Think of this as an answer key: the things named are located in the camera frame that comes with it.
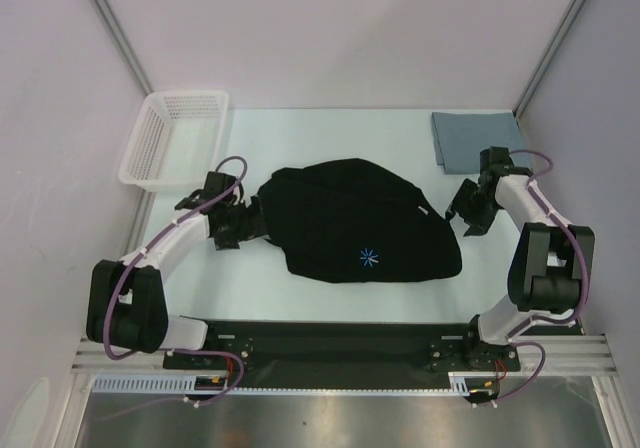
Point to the folded grey-blue t shirt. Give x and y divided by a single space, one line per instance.
459 138

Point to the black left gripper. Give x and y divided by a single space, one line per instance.
252 227

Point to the black t shirt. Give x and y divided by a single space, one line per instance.
352 221

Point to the right aluminium corner post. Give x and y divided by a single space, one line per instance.
551 51

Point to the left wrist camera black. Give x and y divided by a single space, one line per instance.
218 189

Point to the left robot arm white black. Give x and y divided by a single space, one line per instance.
128 312

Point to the aluminium corner post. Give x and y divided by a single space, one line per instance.
551 51
107 16

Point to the white slotted cable duct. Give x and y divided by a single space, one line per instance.
195 385

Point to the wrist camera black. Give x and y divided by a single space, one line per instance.
218 189
495 161

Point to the left aluminium corner post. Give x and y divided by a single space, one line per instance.
107 16

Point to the white plastic basket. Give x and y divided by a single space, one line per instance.
178 137

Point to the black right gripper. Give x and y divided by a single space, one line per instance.
476 207

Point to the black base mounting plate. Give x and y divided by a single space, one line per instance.
346 356

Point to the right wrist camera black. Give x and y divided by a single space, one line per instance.
495 161

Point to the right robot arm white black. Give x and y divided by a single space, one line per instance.
548 280

